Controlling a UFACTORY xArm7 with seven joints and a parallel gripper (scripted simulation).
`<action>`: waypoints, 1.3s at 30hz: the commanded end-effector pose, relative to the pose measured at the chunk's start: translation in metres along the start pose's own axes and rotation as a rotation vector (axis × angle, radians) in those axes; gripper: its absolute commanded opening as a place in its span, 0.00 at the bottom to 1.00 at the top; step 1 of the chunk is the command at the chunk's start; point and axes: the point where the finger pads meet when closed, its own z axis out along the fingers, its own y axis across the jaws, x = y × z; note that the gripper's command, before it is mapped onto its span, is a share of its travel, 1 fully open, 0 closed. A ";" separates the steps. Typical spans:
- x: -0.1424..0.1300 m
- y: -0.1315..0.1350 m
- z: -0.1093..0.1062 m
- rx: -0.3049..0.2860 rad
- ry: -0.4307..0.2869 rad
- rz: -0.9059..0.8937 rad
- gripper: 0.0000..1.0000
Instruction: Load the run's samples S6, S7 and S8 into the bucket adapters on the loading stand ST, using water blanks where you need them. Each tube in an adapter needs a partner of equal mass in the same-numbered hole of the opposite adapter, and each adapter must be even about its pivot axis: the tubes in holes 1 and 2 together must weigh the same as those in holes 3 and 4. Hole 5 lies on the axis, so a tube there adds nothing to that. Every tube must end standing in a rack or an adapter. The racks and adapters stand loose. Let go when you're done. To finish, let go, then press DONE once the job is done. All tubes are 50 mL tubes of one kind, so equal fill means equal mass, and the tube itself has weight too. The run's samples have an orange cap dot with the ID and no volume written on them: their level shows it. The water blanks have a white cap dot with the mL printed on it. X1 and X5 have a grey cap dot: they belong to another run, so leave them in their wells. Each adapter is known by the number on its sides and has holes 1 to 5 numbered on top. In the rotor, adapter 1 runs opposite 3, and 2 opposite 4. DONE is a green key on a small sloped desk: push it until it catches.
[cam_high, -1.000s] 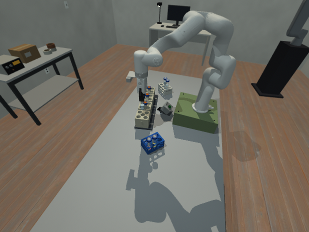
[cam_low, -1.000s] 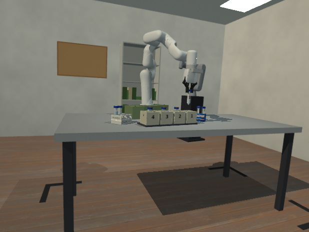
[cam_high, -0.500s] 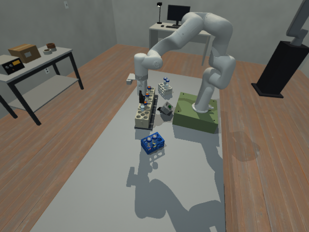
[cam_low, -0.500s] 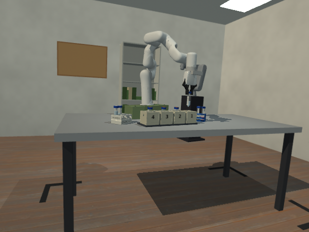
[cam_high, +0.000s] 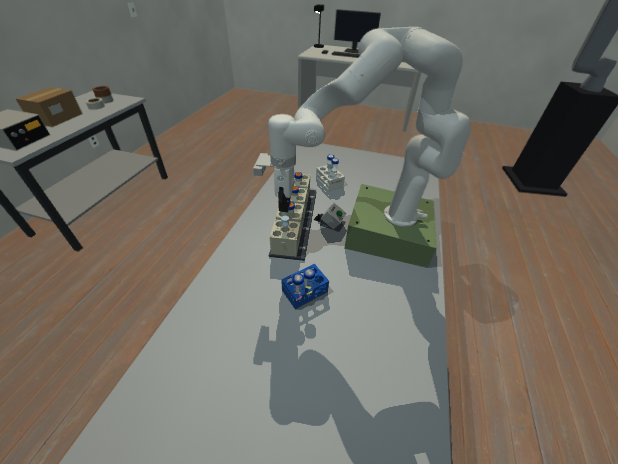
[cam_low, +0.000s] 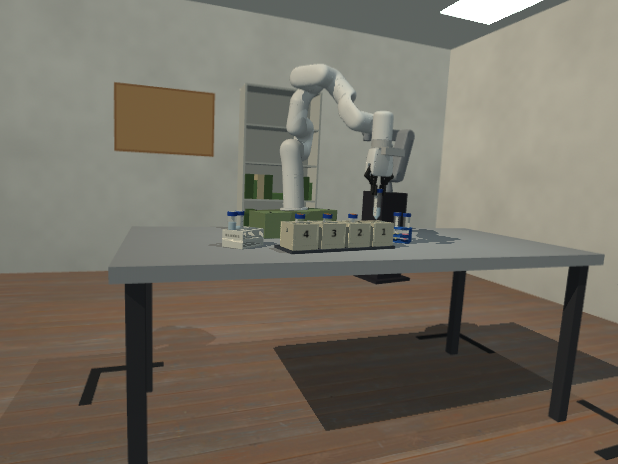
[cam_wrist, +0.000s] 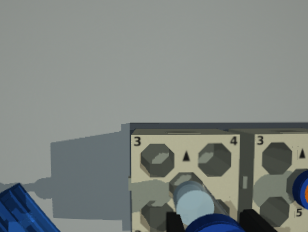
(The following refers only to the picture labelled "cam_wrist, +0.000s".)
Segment blue tube rack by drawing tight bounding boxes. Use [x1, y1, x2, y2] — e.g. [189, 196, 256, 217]
[0, 183, 60, 232]

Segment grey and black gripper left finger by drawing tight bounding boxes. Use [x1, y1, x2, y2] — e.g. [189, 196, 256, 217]
[166, 212, 185, 232]

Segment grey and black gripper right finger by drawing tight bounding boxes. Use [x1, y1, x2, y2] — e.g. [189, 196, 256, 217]
[239, 209, 278, 232]

